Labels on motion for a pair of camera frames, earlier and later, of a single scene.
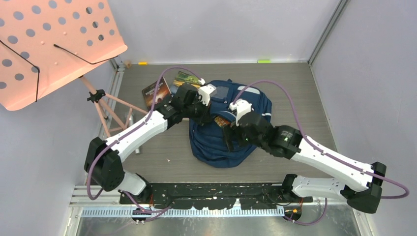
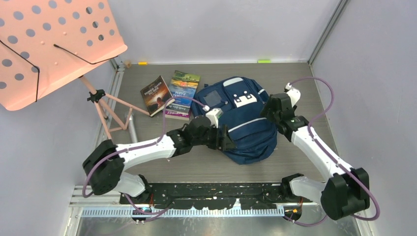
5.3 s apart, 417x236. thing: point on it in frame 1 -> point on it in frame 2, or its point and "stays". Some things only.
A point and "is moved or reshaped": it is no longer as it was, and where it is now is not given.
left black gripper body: x=197 y=110 -> x=211 y=138
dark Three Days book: x=163 y=93 stays
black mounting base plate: x=214 y=196 stays
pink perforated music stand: x=45 y=43 stays
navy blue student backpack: x=208 y=141 is moved or reshaped
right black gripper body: x=242 y=136 -> x=270 y=113
